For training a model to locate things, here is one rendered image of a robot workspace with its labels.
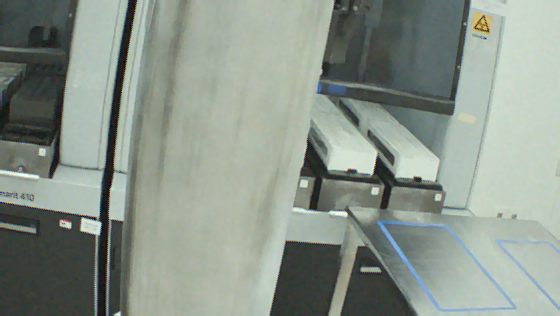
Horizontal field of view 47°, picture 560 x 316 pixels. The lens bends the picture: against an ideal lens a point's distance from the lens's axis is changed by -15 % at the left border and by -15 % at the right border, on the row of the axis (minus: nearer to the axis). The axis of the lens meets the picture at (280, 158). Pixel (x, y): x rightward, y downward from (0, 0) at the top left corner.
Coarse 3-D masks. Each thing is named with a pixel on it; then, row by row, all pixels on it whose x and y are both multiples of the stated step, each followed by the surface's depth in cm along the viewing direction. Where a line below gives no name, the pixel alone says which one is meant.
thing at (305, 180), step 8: (304, 168) 153; (304, 176) 151; (312, 176) 153; (304, 184) 151; (312, 184) 152; (296, 192) 152; (304, 192) 152; (296, 200) 152; (304, 200) 152; (296, 208) 148; (304, 208) 149
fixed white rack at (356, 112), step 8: (336, 104) 213; (344, 104) 215; (352, 104) 200; (360, 104) 202; (368, 104) 204; (376, 104) 207; (344, 112) 206; (352, 112) 208; (360, 112) 192; (368, 112) 194; (376, 112) 196; (384, 112) 198; (352, 120) 207; (360, 120) 189; (376, 120) 187; (384, 120) 188; (392, 120) 191; (360, 128) 188
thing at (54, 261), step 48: (96, 0) 142; (96, 48) 145; (96, 96) 148; (96, 144) 151; (48, 192) 143; (96, 192) 145; (0, 240) 145; (48, 240) 147; (96, 240) 150; (0, 288) 148; (48, 288) 150; (96, 288) 154
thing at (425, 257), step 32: (352, 224) 130; (384, 224) 128; (416, 224) 130; (448, 224) 133; (480, 224) 135; (512, 224) 138; (352, 256) 135; (384, 256) 114; (416, 256) 115; (448, 256) 117; (480, 256) 119; (512, 256) 121; (544, 256) 123; (416, 288) 103; (448, 288) 104; (480, 288) 106; (512, 288) 107; (544, 288) 108
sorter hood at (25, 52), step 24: (0, 0) 136; (24, 0) 137; (48, 0) 138; (72, 0) 139; (0, 24) 138; (24, 24) 139; (48, 24) 140; (0, 48) 139; (24, 48) 140; (48, 48) 142
